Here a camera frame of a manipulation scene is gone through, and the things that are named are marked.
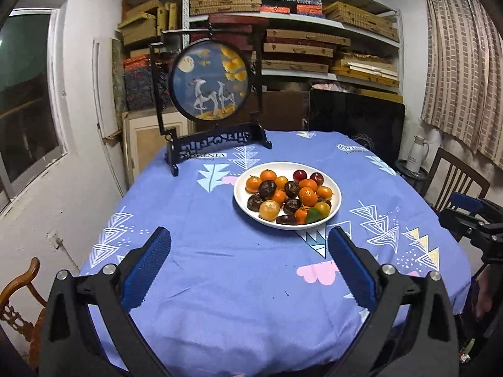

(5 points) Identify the mandarin with green leaf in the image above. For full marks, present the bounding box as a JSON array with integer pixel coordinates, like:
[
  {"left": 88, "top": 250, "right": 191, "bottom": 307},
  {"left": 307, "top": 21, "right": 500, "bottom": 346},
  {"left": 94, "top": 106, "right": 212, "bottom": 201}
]
[{"left": 295, "top": 207, "right": 322, "bottom": 225}]

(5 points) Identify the white metal shelf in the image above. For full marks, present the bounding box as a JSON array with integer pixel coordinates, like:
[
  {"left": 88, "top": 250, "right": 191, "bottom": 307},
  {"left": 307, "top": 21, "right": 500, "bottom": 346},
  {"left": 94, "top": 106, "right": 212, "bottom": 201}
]
[{"left": 183, "top": 0, "right": 403, "bottom": 99}]

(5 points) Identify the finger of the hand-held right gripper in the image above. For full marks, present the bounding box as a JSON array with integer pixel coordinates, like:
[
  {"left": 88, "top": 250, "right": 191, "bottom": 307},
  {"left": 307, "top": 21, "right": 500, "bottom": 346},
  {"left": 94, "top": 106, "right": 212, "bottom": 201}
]
[
  {"left": 450, "top": 192, "right": 503, "bottom": 224},
  {"left": 439, "top": 210, "right": 492, "bottom": 242}
]

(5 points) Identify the white oval plate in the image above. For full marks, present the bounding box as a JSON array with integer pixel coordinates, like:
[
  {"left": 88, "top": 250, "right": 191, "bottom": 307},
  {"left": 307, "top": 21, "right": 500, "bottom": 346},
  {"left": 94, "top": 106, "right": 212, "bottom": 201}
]
[{"left": 233, "top": 162, "right": 342, "bottom": 230}]

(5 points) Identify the blue printed tablecloth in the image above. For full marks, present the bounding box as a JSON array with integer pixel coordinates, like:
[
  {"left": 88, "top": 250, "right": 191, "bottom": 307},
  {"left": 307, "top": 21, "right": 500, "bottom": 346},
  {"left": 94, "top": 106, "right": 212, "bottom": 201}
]
[{"left": 79, "top": 129, "right": 472, "bottom": 377}]

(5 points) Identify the round embroidered deer table screen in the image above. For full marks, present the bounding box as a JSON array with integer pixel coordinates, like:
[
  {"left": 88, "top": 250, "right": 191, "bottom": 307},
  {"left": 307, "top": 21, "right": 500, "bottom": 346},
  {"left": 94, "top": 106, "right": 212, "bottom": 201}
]
[{"left": 149, "top": 27, "right": 273, "bottom": 177}]

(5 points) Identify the stack of dark patterned boxes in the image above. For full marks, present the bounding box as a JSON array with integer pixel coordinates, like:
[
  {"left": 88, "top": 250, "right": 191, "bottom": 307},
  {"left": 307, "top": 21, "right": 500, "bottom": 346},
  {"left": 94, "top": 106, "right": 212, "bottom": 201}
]
[{"left": 123, "top": 55, "right": 174, "bottom": 112}]

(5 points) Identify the white thermos jug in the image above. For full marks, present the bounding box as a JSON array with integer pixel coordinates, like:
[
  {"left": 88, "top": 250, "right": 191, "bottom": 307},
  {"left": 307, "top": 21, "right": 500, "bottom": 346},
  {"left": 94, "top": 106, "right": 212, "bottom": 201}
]
[{"left": 405, "top": 134, "right": 430, "bottom": 174}]

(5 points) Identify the beige cabinet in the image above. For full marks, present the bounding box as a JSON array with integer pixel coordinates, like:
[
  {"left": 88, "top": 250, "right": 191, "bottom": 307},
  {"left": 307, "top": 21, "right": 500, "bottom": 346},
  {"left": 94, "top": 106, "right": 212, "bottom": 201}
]
[{"left": 122, "top": 110, "right": 189, "bottom": 189}]

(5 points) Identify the stack of cardboard boxes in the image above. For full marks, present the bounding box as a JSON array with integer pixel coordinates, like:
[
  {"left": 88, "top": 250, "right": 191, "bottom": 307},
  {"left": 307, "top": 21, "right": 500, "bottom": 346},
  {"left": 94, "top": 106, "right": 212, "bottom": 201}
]
[{"left": 117, "top": 0, "right": 185, "bottom": 57}]

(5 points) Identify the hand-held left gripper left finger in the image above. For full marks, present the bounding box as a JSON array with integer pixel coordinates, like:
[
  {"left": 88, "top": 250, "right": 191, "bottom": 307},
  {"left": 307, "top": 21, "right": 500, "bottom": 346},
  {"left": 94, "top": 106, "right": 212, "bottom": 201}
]
[{"left": 39, "top": 227, "right": 172, "bottom": 377}]

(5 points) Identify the stack of tan woven boxes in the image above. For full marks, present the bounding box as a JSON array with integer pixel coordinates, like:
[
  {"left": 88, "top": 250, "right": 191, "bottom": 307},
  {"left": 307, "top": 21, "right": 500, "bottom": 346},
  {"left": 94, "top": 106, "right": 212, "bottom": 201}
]
[{"left": 324, "top": 1, "right": 399, "bottom": 42}]

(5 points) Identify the checked beige curtain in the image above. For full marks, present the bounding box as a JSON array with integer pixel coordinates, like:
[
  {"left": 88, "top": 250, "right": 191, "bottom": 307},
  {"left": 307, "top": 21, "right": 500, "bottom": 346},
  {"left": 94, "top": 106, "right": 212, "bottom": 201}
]
[{"left": 417, "top": 0, "right": 503, "bottom": 156}]

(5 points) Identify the person's right hand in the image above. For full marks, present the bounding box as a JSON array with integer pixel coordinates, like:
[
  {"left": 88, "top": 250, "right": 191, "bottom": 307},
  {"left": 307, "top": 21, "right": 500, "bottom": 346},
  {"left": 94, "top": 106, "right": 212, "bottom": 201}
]
[{"left": 473, "top": 277, "right": 493, "bottom": 319}]

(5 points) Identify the carved wooden chair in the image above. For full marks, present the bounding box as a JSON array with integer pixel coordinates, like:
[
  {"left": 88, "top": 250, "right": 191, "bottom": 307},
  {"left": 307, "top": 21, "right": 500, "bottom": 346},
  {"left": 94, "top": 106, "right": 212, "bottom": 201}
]
[{"left": 0, "top": 257, "right": 48, "bottom": 370}]

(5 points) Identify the dark wooden slatted chair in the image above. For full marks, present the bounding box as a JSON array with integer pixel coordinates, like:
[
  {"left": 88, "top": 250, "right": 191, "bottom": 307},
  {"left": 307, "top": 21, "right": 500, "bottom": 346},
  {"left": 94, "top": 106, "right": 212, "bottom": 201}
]
[{"left": 422, "top": 147, "right": 491, "bottom": 213}]

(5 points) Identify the stack of light wooden boxes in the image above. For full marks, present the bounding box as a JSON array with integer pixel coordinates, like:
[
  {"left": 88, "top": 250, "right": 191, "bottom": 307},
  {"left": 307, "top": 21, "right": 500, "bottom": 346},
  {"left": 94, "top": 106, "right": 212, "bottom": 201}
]
[{"left": 329, "top": 49, "right": 399, "bottom": 87}]

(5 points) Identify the small dark round stand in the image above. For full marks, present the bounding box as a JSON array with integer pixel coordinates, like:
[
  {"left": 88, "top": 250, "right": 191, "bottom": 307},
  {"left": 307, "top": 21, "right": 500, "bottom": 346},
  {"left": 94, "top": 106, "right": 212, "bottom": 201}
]
[{"left": 394, "top": 159, "right": 429, "bottom": 195}]

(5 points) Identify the black panel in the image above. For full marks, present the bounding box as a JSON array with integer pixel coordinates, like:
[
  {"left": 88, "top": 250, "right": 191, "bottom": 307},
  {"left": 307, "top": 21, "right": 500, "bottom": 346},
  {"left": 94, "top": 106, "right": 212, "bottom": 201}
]
[{"left": 307, "top": 88, "right": 406, "bottom": 161}]

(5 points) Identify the stack of brown wooden boxes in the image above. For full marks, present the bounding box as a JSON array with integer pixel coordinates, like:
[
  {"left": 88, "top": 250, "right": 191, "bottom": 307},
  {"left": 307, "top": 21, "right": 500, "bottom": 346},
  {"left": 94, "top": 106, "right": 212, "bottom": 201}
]
[{"left": 260, "top": 28, "right": 351, "bottom": 74}]

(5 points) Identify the stack of dark red boxes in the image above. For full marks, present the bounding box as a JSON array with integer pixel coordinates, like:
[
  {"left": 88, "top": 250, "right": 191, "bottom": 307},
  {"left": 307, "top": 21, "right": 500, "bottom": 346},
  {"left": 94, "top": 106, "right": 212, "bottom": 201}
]
[{"left": 208, "top": 13, "right": 270, "bottom": 50}]

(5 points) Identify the large yellow-orange mandarin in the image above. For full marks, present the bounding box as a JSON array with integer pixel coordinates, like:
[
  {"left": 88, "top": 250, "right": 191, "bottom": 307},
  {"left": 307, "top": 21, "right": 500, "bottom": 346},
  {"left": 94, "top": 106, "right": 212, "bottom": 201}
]
[{"left": 259, "top": 200, "right": 281, "bottom": 221}]

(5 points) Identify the pink cloth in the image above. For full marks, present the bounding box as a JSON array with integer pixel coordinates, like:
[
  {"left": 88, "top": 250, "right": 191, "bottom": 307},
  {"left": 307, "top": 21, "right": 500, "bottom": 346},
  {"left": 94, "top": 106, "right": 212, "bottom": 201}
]
[{"left": 312, "top": 79, "right": 354, "bottom": 93}]

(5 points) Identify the window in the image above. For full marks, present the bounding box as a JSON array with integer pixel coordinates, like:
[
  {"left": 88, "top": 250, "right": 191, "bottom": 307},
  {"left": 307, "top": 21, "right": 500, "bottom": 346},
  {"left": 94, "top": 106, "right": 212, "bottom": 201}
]
[{"left": 0, "top": 0, "right": 69, "bottom": 215}]

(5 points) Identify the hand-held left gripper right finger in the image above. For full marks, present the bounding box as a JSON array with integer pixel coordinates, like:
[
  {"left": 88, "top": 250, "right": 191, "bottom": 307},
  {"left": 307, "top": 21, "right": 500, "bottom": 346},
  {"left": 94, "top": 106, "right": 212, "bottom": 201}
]
[{"left": 328, "top": 227, "right": 460, "bottom": 377}]

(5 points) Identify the brown cardboard box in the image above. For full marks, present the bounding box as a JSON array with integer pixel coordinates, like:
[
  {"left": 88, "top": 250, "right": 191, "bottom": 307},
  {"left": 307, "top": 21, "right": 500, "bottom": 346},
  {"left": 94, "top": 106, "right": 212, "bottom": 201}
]
[{"left": 259, "top": 90, "right": 311, "bottom": 131}]

